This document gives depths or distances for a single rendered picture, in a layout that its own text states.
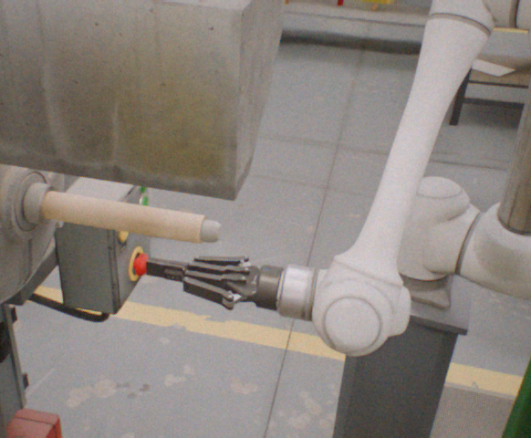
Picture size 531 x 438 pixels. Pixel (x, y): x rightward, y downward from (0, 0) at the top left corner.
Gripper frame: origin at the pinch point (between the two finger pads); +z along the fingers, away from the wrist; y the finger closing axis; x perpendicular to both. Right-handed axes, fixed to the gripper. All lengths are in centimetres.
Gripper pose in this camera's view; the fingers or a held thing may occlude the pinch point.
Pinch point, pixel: (166, 269)
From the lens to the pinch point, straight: 109.8
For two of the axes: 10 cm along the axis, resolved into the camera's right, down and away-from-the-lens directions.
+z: -9.8, -1.6, 1.4
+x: 0.6, -8.5, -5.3
